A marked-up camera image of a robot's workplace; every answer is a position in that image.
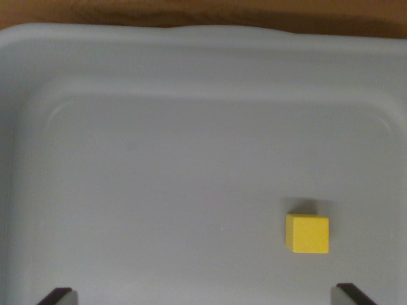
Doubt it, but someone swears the yellow cube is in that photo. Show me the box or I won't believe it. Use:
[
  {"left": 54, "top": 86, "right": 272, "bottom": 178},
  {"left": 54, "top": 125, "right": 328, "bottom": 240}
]
[{"left": 285, "top": 213, "right": 330, "bottom": 254}]

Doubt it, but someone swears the grey plastic bin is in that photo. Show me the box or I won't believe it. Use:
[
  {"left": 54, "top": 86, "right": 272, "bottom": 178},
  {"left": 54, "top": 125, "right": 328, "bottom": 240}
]
[{"left": 0, "top": 24, "right": 407, "bottom": 305}]

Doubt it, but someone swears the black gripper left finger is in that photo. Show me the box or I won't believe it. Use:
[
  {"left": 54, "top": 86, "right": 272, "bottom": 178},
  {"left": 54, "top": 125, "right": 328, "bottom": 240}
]
[{"left": 36, "top": 287, "right": 78, "bottom": 305}]

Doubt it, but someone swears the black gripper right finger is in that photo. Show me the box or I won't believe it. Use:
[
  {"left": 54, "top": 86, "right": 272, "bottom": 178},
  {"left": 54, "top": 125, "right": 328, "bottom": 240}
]
[{"left": 331, "top": 283, "right": 379, "bottom": 305}]

